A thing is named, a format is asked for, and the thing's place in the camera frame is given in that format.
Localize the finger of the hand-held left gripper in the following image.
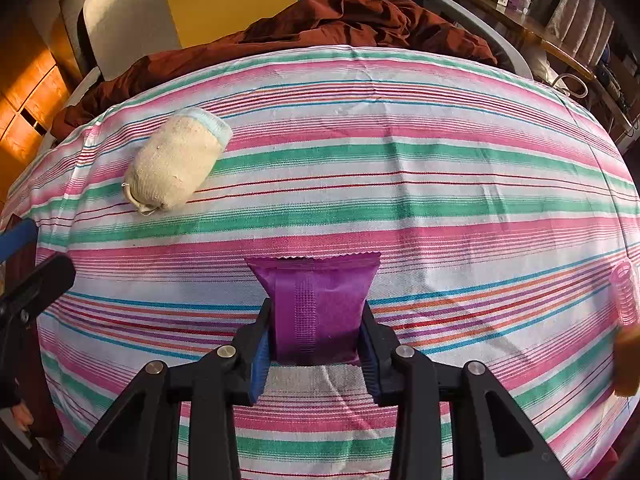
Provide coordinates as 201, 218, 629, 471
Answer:
0, 252, 77, 323
0, 219, 40, 263

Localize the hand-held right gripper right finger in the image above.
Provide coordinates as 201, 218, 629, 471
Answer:
360, 300, 571, 480

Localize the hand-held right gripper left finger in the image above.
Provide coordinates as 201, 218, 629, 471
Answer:
60, 297, 275, 480

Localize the purple snack packet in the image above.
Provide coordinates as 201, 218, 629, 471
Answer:
245, 252, 381, 367

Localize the wooden wardrobe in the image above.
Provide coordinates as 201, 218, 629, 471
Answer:
0, 25, 71, 176

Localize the cream rolled sock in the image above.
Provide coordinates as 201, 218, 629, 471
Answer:
122, 107, 233, 217

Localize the pink green striped cloth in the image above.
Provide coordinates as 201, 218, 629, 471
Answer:
0, 45, 640, 480

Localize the yellow sponge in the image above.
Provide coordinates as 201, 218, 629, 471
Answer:
614, 325, 640, 398

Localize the pink hair roller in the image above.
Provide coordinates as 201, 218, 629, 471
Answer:
612, 260, 640, 328

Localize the grey yellow blue headboard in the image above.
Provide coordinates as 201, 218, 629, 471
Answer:
82, 0, 426, 81

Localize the maroon blanket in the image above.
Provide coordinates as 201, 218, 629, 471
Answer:
52, 0, 498, 141

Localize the wooden desk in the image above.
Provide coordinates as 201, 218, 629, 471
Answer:
440, 0, 598, 81

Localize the white cable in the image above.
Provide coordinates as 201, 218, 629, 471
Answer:
542, 72, 591, 106

